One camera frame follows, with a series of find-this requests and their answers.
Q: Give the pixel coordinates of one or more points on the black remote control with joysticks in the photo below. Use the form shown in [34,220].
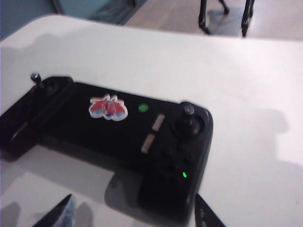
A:
[99,132]

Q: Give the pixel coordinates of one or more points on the black quadruped robot dog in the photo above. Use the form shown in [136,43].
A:
[246,16]

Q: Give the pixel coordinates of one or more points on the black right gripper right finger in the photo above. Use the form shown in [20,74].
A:
[206,212]

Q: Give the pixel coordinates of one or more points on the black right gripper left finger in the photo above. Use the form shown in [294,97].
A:
[55,212]

